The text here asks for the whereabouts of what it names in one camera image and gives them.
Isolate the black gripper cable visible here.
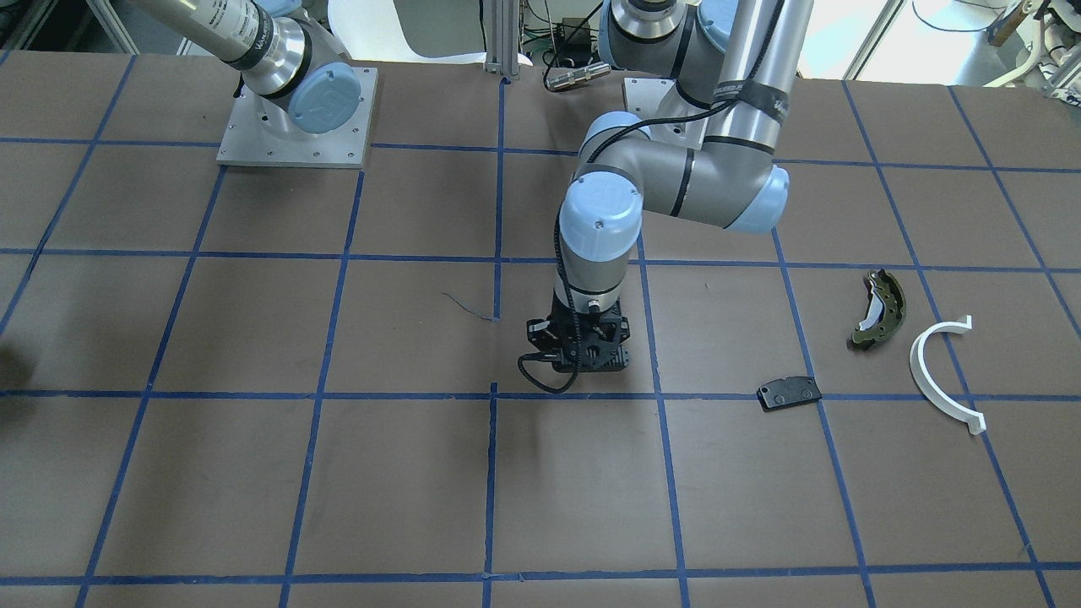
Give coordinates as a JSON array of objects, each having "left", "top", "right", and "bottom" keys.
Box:
[{"left": 517, "top": 351, "right": 584, "bottom": 395}]

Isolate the white curved plastic part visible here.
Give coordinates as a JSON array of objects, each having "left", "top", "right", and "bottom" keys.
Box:
[{"left": 909, "top": 315, "right": 987, "bottom": 436}]

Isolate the aluminium frame post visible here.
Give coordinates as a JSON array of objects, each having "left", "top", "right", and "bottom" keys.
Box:
[{"left": 480, "top": 0, "right": 521, "bottom": 80}]

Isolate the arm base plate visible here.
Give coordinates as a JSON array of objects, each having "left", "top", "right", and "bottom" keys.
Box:
[
  {"left": 216, "top": 66, "right": 379, "bottom": 169},
  {"left": 624, "top": 77, "right": 709, "bottom": 149}
]

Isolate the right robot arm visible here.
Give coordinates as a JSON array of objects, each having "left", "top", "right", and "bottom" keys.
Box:
[{"left": 135, "top": 1, "right": 362, "bottom": 134}]

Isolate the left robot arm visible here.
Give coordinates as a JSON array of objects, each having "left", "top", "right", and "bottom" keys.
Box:
[{"left": 519, "top": 1, "right": 813, "bottom": 374}]

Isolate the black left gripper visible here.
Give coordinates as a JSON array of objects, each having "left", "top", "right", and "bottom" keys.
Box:
[{"left": 525, "top": 294, "right": 630, "bottom": 373}]

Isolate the green brake shoe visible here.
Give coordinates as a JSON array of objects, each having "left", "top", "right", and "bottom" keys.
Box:
[{"left": 849, "top": 269, "right": 906, "bottom": 351}]

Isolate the silver cylindrical connector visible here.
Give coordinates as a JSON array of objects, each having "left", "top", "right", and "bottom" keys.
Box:
[{"left": 543, "top": 62, "right": 611, "bottom": 93}]

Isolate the black brake pad plate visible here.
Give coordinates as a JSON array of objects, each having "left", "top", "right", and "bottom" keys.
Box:
[{"left": 756, "top": 376, "right": 823, "bottom": 412}]

